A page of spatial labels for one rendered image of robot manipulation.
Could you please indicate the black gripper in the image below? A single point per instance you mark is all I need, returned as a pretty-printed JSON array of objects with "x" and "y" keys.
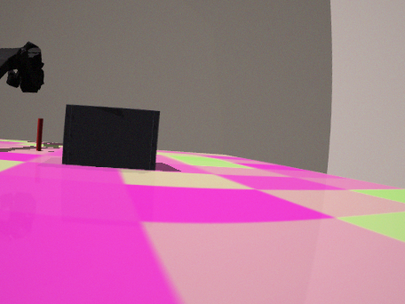
[{"x": 13, "y": 78}]

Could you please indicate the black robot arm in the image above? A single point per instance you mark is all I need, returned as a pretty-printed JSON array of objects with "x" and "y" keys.
[{"x": 29, "y": 64}]

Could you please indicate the dark red peg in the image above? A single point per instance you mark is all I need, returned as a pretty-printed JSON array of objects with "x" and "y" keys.
[{"x": 39, "y": 134}]

